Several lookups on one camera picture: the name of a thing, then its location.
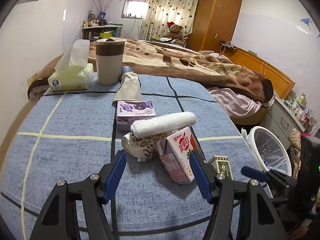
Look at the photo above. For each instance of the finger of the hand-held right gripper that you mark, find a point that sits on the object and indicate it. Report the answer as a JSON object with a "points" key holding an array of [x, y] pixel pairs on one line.
{"points": [[281, 180], [255, 174]]}

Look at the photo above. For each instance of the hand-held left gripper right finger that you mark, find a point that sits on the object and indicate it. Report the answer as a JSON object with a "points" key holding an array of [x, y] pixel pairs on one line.
{"points": [[200, 177]]}

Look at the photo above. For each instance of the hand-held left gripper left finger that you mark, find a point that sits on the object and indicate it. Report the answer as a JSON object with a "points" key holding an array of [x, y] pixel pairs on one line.
{"points": [[115, 172]]}

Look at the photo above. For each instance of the green white small box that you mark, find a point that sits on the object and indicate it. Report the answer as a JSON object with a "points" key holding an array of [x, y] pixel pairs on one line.
{"points": [[221, 166]]}

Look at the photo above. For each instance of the pink juice carton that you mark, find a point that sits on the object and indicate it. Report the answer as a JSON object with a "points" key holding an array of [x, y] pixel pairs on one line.
{"points": [[178, 155]]}

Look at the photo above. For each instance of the patterned paper bag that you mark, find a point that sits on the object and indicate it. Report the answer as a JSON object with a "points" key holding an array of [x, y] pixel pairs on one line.
{"points": [[140, 146]]}

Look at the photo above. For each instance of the white round waste bin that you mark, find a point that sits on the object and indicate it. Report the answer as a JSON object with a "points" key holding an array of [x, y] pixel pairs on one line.
{"points": [[255, 135]]}

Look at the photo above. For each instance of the purple milk carton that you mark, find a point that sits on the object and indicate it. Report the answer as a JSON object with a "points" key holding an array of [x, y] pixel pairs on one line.
{"points": [[136, 112]]}

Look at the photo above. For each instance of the white foam roll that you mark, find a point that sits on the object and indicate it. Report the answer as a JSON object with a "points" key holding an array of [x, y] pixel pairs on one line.
{"points": [[162, 123]]}

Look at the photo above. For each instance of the beige paper bag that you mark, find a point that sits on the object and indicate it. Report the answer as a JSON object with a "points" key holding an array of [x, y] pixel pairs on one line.
{"points": [[130, 90]]}

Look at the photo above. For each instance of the floral quilted jacket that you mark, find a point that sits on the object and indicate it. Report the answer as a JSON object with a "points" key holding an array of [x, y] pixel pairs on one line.
{"points": [[295, 150]]}

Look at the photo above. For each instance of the blue checked tablecloth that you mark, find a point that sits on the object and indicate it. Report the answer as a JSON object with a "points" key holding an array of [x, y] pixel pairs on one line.
{"points": [[62, 167]]}

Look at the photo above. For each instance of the yellow bed base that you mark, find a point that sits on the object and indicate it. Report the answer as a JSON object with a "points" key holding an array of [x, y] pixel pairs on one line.
{"points": [[255, 117]]}

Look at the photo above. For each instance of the grey drawer cabinet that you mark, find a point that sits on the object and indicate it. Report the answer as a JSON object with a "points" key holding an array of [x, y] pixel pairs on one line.
{"points": [[277, 120]]}

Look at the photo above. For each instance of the row of boxes and bottles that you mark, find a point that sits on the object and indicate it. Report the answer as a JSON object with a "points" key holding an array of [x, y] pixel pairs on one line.
{"points": [[300, 110]]}

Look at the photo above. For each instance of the pink bedsheet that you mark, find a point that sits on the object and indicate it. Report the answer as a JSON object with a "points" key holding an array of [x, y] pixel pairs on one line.
{"points": [[232, 102]]}

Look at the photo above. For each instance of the wooden headboard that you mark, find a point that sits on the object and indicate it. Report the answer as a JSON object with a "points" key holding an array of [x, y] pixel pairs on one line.
{"points": [[270, 72]]}

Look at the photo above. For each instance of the yellow tissue pack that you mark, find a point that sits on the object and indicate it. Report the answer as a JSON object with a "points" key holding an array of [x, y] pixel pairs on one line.
{"points": [[71, 78]]}

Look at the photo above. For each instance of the beige tumbler brown band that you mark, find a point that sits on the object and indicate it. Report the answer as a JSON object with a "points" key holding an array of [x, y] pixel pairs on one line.
{"points": [[108, 62]]}

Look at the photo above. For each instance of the brown printed blanket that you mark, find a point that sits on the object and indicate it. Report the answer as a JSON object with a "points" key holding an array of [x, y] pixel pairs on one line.
{"points": [[175, 65]]}

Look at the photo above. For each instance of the white power strip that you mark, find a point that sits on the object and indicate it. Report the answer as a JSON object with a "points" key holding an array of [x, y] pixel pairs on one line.
{"points": [[228, 45]]}

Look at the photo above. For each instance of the cluttered desk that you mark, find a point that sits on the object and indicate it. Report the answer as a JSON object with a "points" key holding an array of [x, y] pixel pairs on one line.
{"points": [[100, 31]]}

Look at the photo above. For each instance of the brown teddy bear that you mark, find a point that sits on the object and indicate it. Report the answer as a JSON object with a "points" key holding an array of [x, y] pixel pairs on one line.
{"points": [[176, 32]]}

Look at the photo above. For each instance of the wooden wardrobe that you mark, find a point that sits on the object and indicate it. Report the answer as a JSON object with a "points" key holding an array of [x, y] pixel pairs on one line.
{"points": [[215, 17]]}

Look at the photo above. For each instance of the flower branches in vase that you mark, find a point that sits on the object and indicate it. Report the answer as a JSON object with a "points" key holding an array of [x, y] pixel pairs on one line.
{"points": [[102, 7]]}

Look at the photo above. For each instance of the small window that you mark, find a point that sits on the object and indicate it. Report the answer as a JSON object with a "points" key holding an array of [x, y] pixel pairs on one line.
{"points": [[135, 7]]}

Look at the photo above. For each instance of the heart print curtain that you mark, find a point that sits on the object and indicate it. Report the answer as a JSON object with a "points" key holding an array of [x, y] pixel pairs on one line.
{"points": [[170, 7]]}

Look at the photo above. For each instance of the beige wall socket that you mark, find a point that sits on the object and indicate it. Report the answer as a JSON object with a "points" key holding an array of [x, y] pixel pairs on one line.
{"points": [[32, 79]]}

